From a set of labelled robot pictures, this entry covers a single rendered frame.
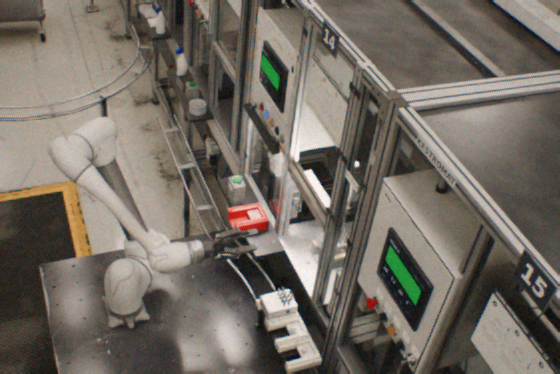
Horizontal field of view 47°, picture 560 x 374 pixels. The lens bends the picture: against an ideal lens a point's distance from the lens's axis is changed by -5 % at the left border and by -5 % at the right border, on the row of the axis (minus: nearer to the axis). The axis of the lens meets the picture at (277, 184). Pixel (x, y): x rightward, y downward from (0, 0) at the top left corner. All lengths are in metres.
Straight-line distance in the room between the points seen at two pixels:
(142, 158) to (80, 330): 2.16
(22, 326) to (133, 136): 1.86
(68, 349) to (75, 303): 0.25
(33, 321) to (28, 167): 1.40
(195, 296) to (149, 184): 1.73
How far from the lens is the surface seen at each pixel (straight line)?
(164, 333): 2.96
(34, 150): 5.09
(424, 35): 2.42
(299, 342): 2.72
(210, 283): 3.14
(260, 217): 3.07
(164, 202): 4.55
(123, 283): 2.83
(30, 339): 3.86
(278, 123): 2.78
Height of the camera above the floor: 3.05
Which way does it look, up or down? 40 degrees down
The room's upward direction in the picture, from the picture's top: 7 degrees clockwise
